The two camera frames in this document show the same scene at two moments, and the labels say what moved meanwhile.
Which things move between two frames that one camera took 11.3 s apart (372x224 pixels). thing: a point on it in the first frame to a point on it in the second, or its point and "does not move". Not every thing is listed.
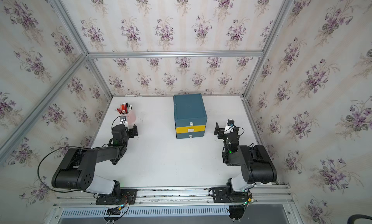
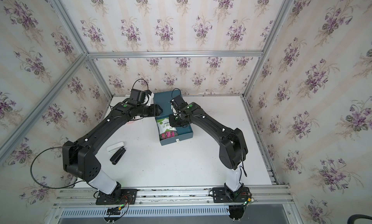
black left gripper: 130,132 to 154,111
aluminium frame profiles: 88,59 does not move
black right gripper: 221,132 to 172,124
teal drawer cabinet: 190,116 to 163,99
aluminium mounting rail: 262,196 does not move
